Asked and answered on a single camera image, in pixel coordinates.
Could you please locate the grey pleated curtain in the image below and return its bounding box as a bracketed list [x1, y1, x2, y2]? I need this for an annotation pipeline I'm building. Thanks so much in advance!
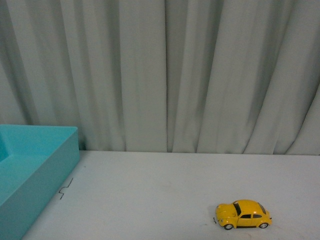
[0, 0, 320, 155]

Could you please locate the yellow beetle toy car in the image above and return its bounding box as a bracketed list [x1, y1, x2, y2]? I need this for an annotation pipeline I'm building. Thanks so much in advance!
[213, 199, 272, 230]

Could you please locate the turquoise plastic storage box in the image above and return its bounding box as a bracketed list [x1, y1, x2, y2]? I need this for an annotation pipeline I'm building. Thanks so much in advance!
[0, 124, 80, 240]

